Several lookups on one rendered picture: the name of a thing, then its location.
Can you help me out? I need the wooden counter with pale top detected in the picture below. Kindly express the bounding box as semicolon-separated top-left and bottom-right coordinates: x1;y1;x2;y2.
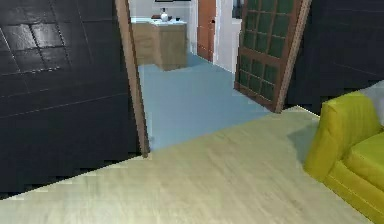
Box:
130;16;188;72

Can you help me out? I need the orange brown door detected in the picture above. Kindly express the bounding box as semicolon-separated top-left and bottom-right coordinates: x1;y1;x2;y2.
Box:
196;0;217;63

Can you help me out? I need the brown door with green panes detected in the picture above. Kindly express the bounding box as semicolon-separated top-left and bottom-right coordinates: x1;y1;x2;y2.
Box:
233;0;313;114

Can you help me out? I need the yellow sofa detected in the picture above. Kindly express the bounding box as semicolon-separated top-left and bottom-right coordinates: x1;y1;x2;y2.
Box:
303;90;384;224

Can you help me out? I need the grey white cushion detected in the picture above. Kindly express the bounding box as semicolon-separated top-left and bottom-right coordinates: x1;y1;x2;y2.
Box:
359;79;384;128

